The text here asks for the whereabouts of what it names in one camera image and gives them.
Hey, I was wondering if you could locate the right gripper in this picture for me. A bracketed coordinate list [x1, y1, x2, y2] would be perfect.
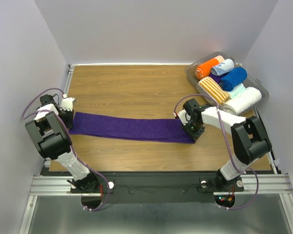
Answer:
[181, 117, 205, 141]

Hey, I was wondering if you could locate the purple towel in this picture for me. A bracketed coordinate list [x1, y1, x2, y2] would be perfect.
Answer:
[209, 74, 222, 83]
[69, 112, 194, 144]

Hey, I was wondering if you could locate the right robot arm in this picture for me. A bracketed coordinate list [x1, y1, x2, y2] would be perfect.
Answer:
[175, 98, 272, 190]

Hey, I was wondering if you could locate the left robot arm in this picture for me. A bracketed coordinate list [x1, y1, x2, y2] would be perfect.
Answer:
[25, 94, 99, 193]

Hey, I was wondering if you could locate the orange striped rolled towel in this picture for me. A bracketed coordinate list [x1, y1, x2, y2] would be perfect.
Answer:
[198, 77, 231, 105]

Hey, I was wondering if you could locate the clear plastic bin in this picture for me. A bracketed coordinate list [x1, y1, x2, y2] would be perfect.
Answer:
[185, 52, 269, 115]

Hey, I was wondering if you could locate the purple rolled towel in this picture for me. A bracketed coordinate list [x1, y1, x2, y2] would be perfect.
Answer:
[209, 74, 222, 83]

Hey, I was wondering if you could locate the pale teal rolled towel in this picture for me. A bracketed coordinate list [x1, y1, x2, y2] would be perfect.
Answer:
[229, 83, 246, 98]

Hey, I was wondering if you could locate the white rolled towel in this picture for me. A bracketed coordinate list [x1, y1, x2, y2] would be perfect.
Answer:
[221, 87, 262, 115]

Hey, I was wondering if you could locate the light blue patterned rolled towel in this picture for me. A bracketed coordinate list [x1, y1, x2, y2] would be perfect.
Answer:
[211, 58, 235, 76]

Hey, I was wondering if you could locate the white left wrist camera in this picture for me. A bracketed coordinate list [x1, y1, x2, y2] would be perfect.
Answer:
[60, 94, 77, 112]

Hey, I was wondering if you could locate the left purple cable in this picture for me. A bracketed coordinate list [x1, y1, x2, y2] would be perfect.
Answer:
[21, 87, 112, 212]

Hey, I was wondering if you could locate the purple cable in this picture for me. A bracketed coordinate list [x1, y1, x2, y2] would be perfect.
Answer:
[21, 87, 112, 212]
[173, 94, 259, 211]

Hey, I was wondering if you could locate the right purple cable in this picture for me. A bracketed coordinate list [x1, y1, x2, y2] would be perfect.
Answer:
[173, 94, 259, 211]

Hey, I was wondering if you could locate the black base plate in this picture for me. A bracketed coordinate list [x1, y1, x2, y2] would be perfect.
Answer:
[70, 171, 245, 204]

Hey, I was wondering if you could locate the aluminium frame rail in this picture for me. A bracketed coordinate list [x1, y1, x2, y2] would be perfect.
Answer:
[29, 174, 293, 196]

